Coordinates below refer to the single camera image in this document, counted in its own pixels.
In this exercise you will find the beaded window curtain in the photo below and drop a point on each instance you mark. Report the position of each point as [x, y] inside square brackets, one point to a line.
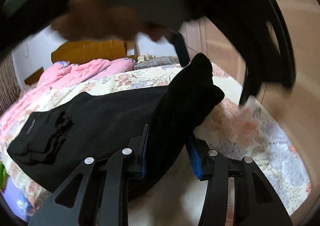
[9, 88]

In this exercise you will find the person's left hand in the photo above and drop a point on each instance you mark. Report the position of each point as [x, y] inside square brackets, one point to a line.
[101, 20]

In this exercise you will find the brown wooden nightstand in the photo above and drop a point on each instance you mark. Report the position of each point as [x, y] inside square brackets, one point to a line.
[34, 78]

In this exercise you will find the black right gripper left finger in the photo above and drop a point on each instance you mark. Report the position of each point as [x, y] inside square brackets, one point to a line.
[95, 193]

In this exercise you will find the pink quilt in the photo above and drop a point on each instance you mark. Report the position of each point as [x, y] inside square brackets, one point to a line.
[63, 74]

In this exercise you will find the purple bed sheet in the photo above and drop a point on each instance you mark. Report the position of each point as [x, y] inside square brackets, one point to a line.
[17, 202]

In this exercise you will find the light wooden wardrobe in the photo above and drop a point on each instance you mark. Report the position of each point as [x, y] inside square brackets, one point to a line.
[297, 110]

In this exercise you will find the floral cream quilt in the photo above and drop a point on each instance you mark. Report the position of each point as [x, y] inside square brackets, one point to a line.
[178, 198]

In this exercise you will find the green cloth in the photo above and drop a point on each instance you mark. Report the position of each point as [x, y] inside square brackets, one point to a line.
[3, 177]

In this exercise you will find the brown wooden headboard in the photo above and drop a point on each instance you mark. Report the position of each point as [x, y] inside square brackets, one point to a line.
[81, 52]

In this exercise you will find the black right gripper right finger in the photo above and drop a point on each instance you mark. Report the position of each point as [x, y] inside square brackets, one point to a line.
[255, 200]

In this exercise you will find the black pants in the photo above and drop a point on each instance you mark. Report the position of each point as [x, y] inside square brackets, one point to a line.
[52, 144]

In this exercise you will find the grey patterned pillow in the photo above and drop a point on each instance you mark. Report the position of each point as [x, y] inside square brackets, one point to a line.
[156, 62]

